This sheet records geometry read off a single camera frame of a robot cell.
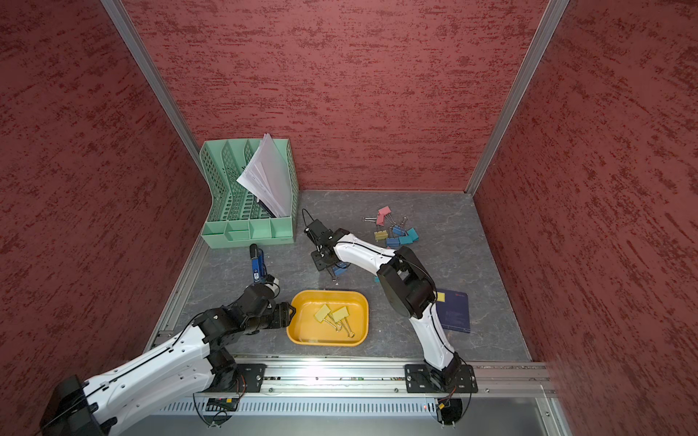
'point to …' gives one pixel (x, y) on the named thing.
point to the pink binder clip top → (381, 216)
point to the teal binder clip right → (405, 240)
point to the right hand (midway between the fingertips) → (327, 262)
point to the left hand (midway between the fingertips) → (285, 317)
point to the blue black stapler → (257, 263)
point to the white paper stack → (268, 176)
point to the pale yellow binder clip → (340, 315)
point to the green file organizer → (236, 216)
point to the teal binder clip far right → (412, 237)
